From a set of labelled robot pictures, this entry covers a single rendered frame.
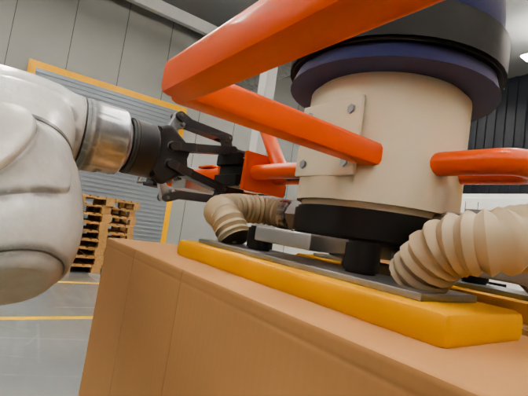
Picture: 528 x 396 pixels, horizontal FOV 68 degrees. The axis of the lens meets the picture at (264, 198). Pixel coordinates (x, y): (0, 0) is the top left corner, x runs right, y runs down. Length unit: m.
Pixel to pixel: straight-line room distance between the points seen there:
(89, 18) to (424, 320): 10.46
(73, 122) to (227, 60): 0.32
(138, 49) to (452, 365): 10.55
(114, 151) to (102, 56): 9.85
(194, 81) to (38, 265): 0.19
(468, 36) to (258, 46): 0.26
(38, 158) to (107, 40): 10.17
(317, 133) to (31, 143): 0.22
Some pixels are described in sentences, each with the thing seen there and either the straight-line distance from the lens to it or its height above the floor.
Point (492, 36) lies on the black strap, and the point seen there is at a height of 1.31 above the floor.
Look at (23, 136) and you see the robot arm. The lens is 0.34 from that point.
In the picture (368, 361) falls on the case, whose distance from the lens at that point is 0.20.
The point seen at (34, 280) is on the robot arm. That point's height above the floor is 1.05.
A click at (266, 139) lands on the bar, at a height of 1.25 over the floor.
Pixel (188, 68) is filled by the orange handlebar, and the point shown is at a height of 1.19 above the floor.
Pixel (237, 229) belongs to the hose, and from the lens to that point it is 0.45.
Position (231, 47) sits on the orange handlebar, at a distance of 0.18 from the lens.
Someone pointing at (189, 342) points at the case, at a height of 1.01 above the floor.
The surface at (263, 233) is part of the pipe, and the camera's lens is 0.37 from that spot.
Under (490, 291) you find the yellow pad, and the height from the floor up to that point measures 1.08.
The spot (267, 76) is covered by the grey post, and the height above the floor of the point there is 2.59.
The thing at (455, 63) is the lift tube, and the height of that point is 1.27.
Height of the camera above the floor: 1.11
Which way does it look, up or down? 5 degrees up
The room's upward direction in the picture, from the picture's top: 8 degrees clockwise
